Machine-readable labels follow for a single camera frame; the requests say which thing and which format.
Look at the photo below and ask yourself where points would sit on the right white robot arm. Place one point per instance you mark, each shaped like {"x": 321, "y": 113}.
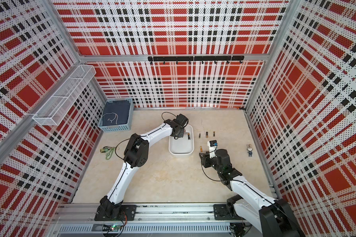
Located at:
{"x": 272, "y": 217}

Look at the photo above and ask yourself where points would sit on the light blue perforated basket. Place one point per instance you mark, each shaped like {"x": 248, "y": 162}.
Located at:
{"x": 122, "y": 127}

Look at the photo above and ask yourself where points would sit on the folded navy blue cloth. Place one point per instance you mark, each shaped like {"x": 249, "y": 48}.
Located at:
{"x": 116, "y": 113}

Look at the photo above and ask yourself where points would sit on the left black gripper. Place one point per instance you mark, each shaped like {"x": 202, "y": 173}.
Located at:
{"x": 182, "y": 134}

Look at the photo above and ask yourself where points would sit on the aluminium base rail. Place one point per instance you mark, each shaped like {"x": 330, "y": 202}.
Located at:
{"x": 78, "y": 220}

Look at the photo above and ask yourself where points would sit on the white oval storage tray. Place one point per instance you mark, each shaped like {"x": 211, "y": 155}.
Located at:
{"x": 182, "y": 147}

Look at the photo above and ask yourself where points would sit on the green keychain with rings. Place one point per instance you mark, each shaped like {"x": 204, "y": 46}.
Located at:
{"x": 108, "y": 151}

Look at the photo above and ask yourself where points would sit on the small toy figure keychain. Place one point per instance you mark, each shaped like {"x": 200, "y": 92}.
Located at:
{"x": 250, "y": 150}

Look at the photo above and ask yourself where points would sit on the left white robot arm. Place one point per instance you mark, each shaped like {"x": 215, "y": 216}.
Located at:
{"x": 135, "y": 156}

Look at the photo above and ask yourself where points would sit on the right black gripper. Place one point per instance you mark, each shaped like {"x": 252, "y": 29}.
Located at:
{"x": 205, "y": 161}

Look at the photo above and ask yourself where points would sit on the green circuit board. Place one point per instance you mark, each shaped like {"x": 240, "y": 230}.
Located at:
{"x": 111, "y": 228}

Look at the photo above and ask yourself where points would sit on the black wall hook rail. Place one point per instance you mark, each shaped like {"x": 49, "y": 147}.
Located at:
{"x": 165, "y": 59}

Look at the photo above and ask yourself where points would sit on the white wire mesh shelf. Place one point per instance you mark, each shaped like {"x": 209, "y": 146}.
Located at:
{"x": 57, "y": 106}

